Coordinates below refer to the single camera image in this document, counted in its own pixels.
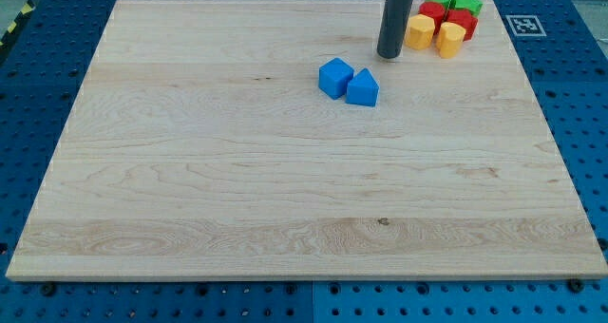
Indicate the black bolt front left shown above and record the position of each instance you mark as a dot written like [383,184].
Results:
[48,289]

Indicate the wooden board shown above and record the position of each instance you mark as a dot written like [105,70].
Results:
[200,147]

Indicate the black bolt front right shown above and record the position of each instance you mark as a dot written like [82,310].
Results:
[575,285]

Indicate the yellow hexagon block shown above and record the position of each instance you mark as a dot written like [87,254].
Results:
[419,32]

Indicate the red cylinder block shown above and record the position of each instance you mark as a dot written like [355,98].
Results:
[436,11]

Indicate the fiducial marker tag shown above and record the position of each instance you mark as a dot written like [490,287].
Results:
[525,25]

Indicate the yellow heart block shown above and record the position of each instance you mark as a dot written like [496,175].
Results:
[450,39]

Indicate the blue cube block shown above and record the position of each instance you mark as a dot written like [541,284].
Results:
[333,77]

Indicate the blue triangular prism block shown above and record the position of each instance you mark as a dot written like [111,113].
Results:
[362,89]

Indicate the green star block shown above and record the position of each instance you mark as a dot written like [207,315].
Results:
[473,6]

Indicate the yellow black hazard tape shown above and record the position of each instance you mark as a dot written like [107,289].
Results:
[17,25]

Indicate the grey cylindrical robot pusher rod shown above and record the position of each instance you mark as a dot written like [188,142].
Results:
[393,26]

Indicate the black bolt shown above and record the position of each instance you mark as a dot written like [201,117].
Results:
[48,289]
[575,285]

